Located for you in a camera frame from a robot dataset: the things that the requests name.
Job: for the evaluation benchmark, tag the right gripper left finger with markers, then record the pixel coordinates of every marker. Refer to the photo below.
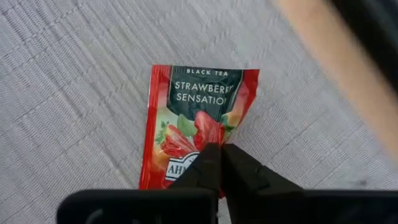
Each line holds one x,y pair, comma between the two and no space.
205,171

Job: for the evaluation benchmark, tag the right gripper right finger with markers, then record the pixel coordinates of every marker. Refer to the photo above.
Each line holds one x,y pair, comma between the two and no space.
245,180

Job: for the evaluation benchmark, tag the red strawberry tea bag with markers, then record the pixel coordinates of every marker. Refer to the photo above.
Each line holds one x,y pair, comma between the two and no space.
202,93

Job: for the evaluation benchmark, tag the grey woven placemat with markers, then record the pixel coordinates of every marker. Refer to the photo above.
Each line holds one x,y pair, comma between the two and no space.
62,93

